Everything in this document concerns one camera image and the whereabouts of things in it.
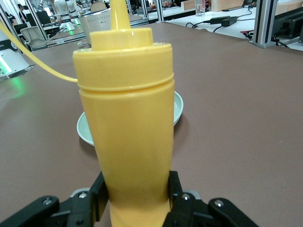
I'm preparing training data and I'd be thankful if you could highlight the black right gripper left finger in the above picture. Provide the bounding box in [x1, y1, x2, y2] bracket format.
[0, 171, 111, 227]

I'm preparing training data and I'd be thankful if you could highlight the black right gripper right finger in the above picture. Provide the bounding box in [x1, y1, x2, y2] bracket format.
[163, 170, 261, 227]

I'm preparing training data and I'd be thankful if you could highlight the yellow squeeze bottle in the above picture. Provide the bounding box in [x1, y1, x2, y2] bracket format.
[0, 0, 175, 227]

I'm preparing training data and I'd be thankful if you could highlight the pale green plate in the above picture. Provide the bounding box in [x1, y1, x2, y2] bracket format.
[76, 91, 184, 145]

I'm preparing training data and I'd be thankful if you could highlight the grey office chair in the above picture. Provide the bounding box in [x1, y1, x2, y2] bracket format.
[20, 26, 49, 52]

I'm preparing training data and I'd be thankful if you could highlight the beige chrome toaster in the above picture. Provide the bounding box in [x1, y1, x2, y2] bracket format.
[79, 8, 112, 47]

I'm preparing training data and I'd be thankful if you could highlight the black power adapter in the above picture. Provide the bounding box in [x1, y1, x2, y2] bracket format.
[209, 16, 239, 27]

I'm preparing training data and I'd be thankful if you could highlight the person in background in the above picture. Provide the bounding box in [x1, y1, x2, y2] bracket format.
[17, 3, 29, 24]

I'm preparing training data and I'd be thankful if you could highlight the clear plastic water bottle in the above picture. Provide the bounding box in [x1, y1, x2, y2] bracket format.
[195, 0, 207, 17]

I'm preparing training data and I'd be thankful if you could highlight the wooden box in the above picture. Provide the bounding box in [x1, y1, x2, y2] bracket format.
[210, 0, 244, 12]

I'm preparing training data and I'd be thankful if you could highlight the black equipment box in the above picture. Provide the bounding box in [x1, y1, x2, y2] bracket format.
[272, 9, 303, 38]

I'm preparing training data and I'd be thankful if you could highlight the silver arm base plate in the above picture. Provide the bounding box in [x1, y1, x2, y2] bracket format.
[0, 65, 36, 80]

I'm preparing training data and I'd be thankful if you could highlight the aluminium frame post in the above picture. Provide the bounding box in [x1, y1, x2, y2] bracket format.
[248, 0, 284, 49]

